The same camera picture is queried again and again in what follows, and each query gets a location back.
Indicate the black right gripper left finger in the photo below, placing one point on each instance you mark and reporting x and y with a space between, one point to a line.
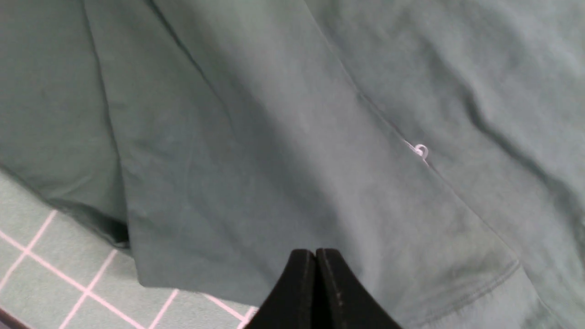
289 304

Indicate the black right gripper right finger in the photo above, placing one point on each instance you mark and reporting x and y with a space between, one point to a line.
341 301

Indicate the green long-sleeved shirt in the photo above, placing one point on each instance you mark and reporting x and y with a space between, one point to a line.
437 144

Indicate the green checkered tablecloth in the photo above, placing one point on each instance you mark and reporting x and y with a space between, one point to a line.
55 274

